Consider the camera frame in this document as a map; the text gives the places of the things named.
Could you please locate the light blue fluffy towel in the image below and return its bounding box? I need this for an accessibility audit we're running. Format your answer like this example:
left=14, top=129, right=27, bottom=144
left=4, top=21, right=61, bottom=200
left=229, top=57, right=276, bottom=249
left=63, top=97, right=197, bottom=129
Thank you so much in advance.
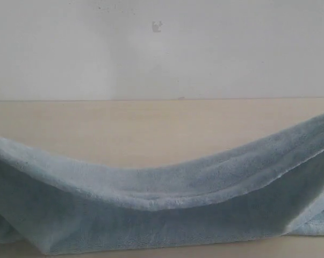
left=0, top=114, right=324, bottom=255

